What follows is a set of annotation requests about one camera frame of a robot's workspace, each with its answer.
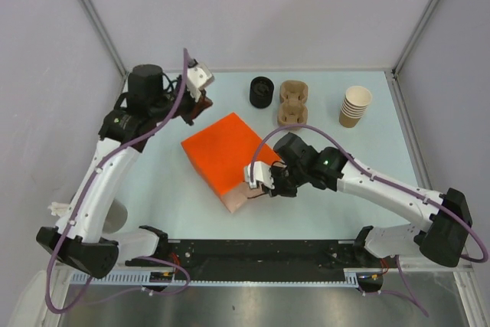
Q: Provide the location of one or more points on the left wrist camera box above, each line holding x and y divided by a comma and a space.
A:
198, 78

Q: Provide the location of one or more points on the white crumpled cloth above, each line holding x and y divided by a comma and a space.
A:
58, 209

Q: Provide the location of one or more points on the stack of black lids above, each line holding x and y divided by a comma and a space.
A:
261, 92

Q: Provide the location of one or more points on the orange paper bag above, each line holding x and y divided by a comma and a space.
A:
219, 154

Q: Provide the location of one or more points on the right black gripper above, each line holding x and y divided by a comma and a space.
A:
278, 189

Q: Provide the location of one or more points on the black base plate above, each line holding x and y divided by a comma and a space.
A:
269, 261

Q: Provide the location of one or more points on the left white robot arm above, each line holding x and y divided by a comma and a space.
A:
77, 238

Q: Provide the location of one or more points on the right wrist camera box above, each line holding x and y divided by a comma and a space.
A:
258, 175

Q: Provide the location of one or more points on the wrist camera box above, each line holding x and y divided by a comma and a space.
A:
258, 175
198, 78

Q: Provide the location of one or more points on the grey tape roll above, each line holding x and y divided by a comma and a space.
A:
116, 217

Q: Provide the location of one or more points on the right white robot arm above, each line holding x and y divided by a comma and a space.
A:
430, 231

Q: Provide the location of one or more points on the stack of paper cups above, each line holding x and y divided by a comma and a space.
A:
356, 100

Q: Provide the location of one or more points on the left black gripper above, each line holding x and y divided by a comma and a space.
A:
203, 103

